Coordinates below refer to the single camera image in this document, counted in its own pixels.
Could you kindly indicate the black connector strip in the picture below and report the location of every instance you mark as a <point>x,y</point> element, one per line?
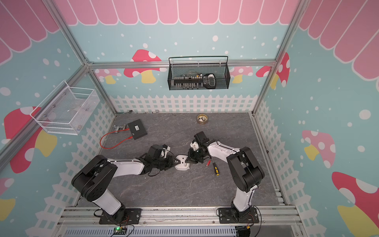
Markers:
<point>187,83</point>

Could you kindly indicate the black network switch box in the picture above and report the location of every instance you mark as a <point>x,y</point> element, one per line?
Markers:
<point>137,129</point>

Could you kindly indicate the metal bracket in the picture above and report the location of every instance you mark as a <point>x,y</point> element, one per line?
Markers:
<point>118,128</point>

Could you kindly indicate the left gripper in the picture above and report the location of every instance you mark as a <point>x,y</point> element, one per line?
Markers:
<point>170,163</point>

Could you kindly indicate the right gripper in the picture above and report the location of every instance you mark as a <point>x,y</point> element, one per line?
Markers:
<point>190,158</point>

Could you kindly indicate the aluminium rail frame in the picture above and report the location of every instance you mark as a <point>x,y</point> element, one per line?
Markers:
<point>182,221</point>

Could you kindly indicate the black yellow screwdriver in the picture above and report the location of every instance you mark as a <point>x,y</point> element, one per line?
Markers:
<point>216,170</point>

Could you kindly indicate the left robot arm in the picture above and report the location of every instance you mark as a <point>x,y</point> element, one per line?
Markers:
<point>92,180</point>

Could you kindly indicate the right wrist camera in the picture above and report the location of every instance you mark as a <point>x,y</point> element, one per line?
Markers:
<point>200,141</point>

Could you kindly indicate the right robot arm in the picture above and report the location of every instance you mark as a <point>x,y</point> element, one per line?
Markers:
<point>245,169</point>

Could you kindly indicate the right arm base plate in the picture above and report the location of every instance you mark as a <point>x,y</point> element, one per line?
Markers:
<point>230,215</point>

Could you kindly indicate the black wire basket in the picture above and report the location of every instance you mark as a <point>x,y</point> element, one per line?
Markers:
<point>213,69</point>

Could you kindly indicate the green lit circuit board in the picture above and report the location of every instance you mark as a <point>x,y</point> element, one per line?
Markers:
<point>119,231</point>

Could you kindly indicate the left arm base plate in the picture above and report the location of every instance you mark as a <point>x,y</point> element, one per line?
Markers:
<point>122,217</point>

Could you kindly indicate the brown tape roll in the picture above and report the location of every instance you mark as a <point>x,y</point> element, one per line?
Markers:
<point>202,119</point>

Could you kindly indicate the white alarm clock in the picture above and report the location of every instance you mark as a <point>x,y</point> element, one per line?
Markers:
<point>181,164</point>

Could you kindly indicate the white wire basket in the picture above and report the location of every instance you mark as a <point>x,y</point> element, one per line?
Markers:
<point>66,109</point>

